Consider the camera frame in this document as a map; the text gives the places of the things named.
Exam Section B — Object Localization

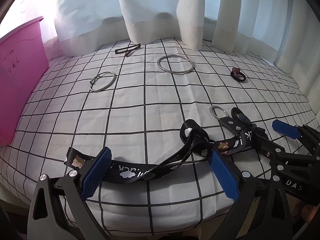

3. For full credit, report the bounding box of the checkered white bed sheet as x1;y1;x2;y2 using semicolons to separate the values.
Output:
1;39;319;238

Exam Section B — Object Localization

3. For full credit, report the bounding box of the brown metal hair clip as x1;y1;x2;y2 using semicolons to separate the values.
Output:
115;43;141;57

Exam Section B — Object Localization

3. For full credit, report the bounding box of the black printed lanyard strap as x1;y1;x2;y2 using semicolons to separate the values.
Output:
64;104;266;185

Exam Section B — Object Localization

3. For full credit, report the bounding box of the plain silver bangle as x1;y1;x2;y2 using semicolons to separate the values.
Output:
157;55;195;75

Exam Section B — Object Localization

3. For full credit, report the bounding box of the black maroon hair tie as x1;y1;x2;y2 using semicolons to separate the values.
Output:
229;67;248;84

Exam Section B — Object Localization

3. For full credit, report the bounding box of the silver clasp bangle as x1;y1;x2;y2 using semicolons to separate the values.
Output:
89;71;117;93

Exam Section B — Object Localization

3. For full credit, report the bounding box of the person's right hand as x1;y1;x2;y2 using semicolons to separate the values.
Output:
301;205;318;224

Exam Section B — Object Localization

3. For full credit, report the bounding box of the pink plastic storage bin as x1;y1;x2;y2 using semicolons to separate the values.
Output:
0;16;49;146

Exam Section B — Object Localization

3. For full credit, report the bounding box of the white curtain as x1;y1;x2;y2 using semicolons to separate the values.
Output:
39;0;320;98

